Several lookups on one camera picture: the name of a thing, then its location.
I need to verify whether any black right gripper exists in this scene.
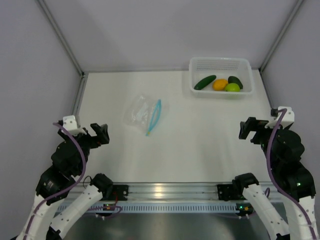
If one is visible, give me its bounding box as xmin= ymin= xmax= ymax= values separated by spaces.
xmin=239 ymin=116 xmax=289 ymax=168

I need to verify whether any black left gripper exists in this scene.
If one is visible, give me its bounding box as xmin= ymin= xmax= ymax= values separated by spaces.
xmin=58 ymin=123 xmax=109 ymax=176

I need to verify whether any light green fake lime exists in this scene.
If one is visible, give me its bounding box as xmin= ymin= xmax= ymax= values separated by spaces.
xmin=224 ymin=83 xmax=241 ymax=92

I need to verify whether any clear zip bag blue seal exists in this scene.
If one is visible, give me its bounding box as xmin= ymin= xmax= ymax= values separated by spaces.
xmin=123 ymin=94 xmax=170 ymax=137

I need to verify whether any dark green fake avocado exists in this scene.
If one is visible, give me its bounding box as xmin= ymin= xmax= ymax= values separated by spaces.
xmin=228 ymin=76 xmax=243 ymax=90

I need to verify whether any orange fake fruit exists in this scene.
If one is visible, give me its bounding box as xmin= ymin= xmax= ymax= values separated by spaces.
xmin=212 ymin=78 xmax=229 ymax=91

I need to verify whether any green fake cucumber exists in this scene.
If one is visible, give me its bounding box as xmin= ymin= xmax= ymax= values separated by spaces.
xmin=193 ymin=75 xmax=217 ymax=91

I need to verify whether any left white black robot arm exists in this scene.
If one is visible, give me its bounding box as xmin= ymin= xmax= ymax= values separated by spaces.
xmin=15 ymin=119 xmax=114 ymax=240

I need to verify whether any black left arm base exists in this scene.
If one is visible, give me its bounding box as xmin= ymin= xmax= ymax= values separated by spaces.
xmin=108 ymin=184 xmax=129 ymax=202

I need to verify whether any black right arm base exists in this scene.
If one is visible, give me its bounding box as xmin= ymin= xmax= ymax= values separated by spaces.
xmin=217 ymin=184 xmax=238 ymax=201

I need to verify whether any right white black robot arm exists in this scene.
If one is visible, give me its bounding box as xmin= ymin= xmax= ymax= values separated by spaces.
xmin=232 ymin=117 xmax=320 ymax=240

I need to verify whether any white perforated plastic basket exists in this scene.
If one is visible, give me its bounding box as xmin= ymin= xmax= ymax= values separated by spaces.
xmin=188 ymin=56 xmax=255 ymax=100

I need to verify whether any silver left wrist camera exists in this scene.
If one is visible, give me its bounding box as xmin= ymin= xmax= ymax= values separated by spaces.
xmin=62 ymin=115 xmax=87 ymax=136

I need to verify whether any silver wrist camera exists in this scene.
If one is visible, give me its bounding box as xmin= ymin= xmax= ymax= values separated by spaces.
xmin=62 ymin=115 xmax=87 ymax=136
xmin=265 ymin=106 xmax=295 ymax=129

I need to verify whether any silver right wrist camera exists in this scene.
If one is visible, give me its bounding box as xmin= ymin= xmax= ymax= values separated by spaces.
xmin=265 ymin=106 xmax=295 ymax=129

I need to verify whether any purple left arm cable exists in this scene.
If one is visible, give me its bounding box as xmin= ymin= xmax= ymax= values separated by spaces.
xmin=23 ymin=121 xmax=123 ymax=236

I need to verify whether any aluminium mounting rail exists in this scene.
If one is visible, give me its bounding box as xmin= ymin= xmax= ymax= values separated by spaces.
xmin=74 ymin=181 xmax=288 ymax=202

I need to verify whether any white slotted cable duct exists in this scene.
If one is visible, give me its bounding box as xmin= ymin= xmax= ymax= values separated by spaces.
xmin=86 ymin=202 xmax=253 ymax=214

